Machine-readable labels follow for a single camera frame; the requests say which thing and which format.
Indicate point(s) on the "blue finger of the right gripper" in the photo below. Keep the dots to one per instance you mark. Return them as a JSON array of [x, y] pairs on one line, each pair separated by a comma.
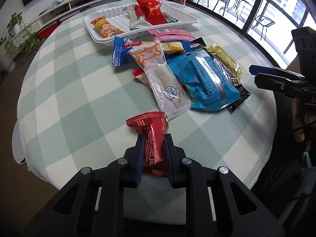
[[256, 69], [281, 85]]

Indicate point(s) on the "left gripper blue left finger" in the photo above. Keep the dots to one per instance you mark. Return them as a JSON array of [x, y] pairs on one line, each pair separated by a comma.
[[139, 152]]

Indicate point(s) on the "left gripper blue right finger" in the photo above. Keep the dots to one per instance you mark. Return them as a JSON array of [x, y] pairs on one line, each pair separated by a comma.
[[168, 152]]

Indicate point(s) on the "small dark red packet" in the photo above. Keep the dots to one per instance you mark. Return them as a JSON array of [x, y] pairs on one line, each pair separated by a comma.
[[153, 125]]

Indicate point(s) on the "gold snack packet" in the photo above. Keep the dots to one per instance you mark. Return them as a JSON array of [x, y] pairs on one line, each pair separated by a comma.
[[219, 53]]

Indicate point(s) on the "blue snack bag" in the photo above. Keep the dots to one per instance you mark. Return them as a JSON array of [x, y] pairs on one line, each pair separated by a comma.
[[204, 80]]

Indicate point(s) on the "black snack packet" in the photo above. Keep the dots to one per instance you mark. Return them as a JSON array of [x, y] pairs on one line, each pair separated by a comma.
[[228, 72]]

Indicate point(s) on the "clear orange cat packet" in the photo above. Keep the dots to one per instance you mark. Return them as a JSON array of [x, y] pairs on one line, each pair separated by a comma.
[[169, 94]]

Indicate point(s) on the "small red white candy packet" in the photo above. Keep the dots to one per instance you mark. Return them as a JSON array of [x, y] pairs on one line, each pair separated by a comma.
[[141, 76]]

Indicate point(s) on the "pink wafer packet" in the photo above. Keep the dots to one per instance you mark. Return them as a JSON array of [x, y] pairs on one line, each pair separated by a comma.
[[171, 35]]

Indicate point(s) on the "green topped seed packet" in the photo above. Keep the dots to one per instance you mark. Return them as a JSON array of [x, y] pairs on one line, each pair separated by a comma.
[[169, 18]]

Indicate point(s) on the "blue cake packet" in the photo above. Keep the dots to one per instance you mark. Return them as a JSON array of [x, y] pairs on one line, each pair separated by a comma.
[[122, 46]]

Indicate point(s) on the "orange cartoon snack packet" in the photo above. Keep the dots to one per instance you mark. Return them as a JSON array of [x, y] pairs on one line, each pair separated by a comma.
[[106, 29]]

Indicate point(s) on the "pale green snack bag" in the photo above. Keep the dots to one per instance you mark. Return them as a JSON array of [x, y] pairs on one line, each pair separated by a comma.
[[136, 17]]

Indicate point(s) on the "large red chip bag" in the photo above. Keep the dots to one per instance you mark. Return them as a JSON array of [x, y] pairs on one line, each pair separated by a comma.
[[152, 11]]

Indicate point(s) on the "person's right hand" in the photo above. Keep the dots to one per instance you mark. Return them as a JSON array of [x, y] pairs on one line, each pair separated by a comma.
[[296, 122]]

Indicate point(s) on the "green checked tablecloth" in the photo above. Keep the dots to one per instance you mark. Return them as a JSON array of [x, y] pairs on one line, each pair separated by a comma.
[[73, 108]]

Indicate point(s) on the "white stool under table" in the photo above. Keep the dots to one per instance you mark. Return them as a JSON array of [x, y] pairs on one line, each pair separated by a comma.
[[17, 148]]

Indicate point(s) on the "white plastic tray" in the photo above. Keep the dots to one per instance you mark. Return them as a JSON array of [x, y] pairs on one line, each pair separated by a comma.
[[119, 18]]

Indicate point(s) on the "left red storage box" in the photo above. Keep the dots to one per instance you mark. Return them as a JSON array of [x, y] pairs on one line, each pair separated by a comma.
[[47, 31]]

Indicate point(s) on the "white tv console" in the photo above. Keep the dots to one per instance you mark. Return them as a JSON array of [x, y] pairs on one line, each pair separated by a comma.
[[62, 9]]

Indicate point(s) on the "plant in white ribbed pot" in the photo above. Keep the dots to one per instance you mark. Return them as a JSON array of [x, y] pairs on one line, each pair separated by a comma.
[[7, 62]]

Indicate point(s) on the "trailing plant on console left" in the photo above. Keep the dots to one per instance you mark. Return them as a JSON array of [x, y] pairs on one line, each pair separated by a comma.
[[21, 41]]

